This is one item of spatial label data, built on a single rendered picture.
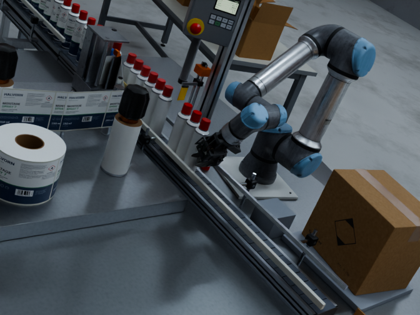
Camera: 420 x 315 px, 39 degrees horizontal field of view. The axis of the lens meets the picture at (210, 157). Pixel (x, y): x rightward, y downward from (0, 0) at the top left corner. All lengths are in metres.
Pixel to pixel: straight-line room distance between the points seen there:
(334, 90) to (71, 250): 1.03
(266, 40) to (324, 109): 1.82
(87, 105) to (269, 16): 1.99
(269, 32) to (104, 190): 2.25
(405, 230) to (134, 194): 0.82
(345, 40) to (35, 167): 1.08
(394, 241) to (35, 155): 1.05
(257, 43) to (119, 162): 2.10
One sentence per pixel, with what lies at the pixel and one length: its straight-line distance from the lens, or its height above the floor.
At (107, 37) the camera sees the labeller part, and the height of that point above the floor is 1.15.
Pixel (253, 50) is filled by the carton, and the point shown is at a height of 0.84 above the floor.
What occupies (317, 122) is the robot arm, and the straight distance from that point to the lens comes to 2.13.
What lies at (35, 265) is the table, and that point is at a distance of 1.62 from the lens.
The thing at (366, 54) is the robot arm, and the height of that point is 1.45.
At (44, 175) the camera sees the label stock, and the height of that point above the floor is 0.98.
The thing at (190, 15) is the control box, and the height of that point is 1.36.
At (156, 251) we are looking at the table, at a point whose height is 0.83.
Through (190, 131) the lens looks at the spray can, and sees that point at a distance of 2.06.
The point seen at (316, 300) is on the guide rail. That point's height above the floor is 0.91.
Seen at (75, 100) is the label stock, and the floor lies 1.03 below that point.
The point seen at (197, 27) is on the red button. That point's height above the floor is 1.33.
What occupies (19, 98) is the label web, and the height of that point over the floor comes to 1.03.
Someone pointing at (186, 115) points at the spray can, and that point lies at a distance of 2.09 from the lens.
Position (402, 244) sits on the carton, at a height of 1.05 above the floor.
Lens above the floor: 1.89
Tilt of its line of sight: 27 degrees down
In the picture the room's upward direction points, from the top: 21 degrees clockwise
